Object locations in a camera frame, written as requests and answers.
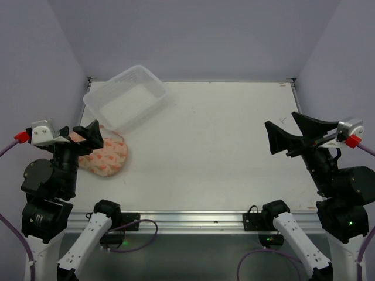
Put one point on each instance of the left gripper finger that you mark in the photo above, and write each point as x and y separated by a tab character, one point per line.
90	136
64	134

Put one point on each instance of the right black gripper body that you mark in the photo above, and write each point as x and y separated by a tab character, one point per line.
302	147

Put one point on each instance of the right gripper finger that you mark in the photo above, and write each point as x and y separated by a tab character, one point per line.
313	128
280	140

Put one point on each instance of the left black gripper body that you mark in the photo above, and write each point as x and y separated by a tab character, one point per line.
70	145

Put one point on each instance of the floral mesh laundry bag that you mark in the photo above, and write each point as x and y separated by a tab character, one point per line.
109	160

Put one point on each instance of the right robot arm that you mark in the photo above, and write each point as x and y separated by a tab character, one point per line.
344	194

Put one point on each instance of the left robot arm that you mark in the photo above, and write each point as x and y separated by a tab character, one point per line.
49	185

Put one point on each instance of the white plastic basket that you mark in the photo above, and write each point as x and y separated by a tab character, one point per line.
125	97

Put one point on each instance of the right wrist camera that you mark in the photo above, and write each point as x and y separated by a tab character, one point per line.
349	133

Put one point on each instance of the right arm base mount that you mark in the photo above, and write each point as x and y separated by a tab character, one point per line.
269	237

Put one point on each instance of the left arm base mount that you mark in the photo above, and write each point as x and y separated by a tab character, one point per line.
115	239

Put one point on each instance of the aluminium table front rail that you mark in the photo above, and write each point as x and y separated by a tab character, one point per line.
196	222

